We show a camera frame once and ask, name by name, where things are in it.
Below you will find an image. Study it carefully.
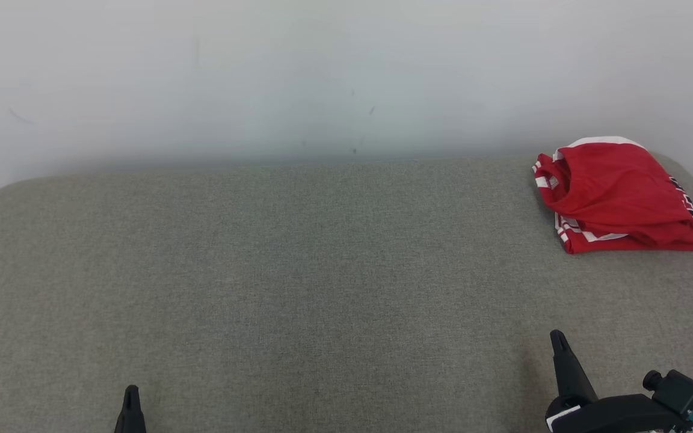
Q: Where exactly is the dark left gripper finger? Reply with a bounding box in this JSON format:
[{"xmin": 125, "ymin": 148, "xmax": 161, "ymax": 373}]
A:
[{"xmin": 114, "ymin": 385, "xmax": 147, "ymax": 433}]

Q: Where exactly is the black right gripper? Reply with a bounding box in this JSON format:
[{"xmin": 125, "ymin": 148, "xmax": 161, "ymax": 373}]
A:
[{"xmin": 545, "ymin": 330, "xmax": 684, "ymax": 433}]

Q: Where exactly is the red shorts white trim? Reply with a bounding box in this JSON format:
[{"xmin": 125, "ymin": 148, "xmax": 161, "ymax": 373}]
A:
[{"xmin": 532, "ymin": 137, "xmax": 693, "ymax": 241}]

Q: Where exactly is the grey fabric sofa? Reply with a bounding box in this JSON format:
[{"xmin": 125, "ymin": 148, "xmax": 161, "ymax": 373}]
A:
[{"xmin": 0, "ymin": 153, "xmax": 693, "ymax": 433}]

